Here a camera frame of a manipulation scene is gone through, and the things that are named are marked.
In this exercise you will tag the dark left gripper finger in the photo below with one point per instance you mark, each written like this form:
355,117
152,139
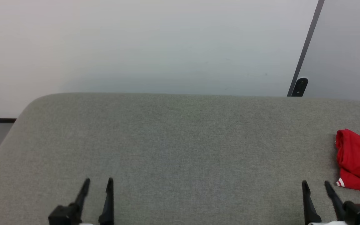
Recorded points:
108,203
83,193

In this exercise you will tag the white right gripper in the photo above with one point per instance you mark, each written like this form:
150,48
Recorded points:
327,223

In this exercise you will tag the red white basketball jersey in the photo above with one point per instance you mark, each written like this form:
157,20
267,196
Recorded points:
359,159

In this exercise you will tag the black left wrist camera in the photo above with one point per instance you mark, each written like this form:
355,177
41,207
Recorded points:
62,215

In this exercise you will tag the black oblong wall fixture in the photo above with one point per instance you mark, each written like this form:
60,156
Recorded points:
300,87

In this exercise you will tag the dark door frame strip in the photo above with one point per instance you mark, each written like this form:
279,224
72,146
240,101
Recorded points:
306,47

